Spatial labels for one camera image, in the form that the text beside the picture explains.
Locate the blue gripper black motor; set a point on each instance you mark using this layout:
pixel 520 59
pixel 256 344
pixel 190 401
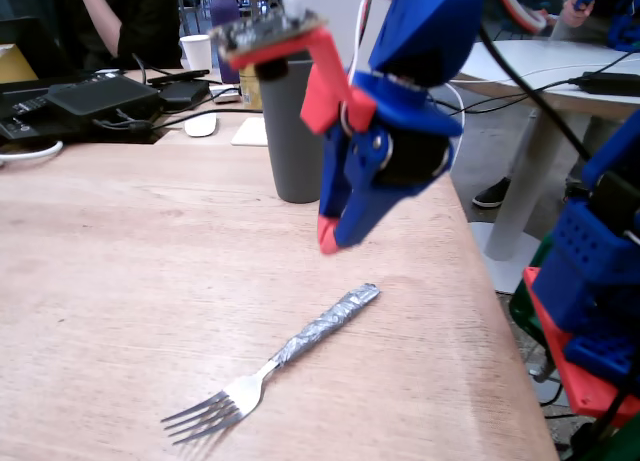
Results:
pixel 361 191

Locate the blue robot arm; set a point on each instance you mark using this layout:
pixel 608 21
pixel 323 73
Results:
pixel 425 26

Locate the tall gray cup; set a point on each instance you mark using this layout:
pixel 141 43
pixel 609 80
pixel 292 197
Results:
pixel 292 146

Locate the white keyboard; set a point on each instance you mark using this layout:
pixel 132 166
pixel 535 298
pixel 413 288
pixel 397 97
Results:
pixel 250 132

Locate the black shoe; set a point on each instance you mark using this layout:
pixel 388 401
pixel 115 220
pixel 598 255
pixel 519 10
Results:
pixel 492 194

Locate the yellow drink can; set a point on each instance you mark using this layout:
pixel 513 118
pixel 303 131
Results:
pixel 251 88

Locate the small silver device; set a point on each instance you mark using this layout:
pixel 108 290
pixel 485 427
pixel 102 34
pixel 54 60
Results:
pixel 225 96

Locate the white computer mouse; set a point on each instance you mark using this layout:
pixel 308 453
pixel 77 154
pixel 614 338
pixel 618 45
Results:
pixel 201 125

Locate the black power brick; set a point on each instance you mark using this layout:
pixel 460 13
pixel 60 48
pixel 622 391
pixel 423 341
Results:
pixel 182 94

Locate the white laptop with open lid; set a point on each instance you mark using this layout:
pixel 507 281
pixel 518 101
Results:
pixel 345 1

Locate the black flat remote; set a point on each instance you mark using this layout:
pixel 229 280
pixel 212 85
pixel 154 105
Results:
pixel 177 76

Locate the white paper cup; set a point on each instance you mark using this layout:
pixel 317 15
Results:
pixel 196 52

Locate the purple bottle with wooden cap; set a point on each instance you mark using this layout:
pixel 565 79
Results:
pixel 224 11

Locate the round white table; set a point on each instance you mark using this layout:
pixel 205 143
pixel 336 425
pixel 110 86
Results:
pixel 550 61

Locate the flat black box device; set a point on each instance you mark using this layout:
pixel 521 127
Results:
pixel 102 95

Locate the person in black clothes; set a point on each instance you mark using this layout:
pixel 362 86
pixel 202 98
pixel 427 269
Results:
pixel 145 21

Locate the black power adapter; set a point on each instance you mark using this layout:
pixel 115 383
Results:
pixel 607 83

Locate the blue background robot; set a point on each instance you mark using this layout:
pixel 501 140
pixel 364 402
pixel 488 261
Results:
pixel 625 31

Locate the black electronics box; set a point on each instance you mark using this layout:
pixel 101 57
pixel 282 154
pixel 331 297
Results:
pixel 30 116

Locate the red camera mount with board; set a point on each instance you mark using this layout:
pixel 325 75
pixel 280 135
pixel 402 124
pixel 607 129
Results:
pixel 325 71

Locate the red robot base plate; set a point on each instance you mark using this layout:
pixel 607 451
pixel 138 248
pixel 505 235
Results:
pixel 575 386

